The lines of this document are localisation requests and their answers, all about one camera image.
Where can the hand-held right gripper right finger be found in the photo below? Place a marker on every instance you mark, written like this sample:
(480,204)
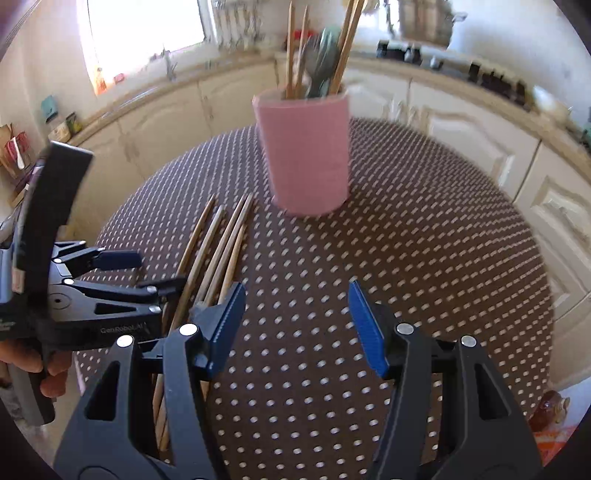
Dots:
(369,332)

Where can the orange cloth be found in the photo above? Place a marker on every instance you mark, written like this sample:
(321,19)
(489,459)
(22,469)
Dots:
(558,447)

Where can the red and brown packets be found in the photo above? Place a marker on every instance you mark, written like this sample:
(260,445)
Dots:
(16,157)

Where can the white bowl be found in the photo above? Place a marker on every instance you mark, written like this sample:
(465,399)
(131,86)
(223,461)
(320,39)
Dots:
(551,104)

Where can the kitchen window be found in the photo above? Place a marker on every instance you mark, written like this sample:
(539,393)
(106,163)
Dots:
(143,32)

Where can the grey metal utensil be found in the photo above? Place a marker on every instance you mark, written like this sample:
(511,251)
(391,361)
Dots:
(313,62)

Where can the small pink cup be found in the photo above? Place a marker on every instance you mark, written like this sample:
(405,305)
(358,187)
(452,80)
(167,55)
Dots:
(119,78)

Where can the small orange bottle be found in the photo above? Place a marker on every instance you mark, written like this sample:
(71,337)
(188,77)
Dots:
(100,81)

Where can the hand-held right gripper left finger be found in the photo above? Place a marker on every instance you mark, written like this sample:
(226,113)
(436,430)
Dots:
(226,332)

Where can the slim wooden chopstick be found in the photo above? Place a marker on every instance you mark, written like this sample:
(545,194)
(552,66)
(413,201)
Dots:
(344,37)
(302,37)
(290,46)

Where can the row of hanging kitchen utensils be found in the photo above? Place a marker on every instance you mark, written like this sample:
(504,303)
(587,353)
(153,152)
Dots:
(238,23)

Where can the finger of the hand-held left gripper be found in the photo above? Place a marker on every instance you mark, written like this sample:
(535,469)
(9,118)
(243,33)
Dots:
(120,261)
(166,286)

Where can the beige kitchen countertop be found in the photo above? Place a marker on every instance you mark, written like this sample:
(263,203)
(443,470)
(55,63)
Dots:
(221,64)

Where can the person's left hand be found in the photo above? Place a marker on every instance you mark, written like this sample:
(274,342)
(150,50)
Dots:
(23,355)

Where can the steel faucet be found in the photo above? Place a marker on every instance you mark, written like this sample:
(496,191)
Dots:
(170,64)

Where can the pile of wooden chopsticks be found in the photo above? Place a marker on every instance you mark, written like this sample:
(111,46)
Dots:
(233,235)

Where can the polka dot round table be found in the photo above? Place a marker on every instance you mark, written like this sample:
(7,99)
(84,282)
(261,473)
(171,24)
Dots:
(415,254)

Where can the amber bottle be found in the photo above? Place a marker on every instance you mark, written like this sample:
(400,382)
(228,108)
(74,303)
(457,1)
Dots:
(549,408)

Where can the steel steamer pot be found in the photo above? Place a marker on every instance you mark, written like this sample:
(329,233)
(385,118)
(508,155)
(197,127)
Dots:
(427,21)

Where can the teal knife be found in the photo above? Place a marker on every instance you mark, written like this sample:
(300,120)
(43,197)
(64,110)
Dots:
(331,50)

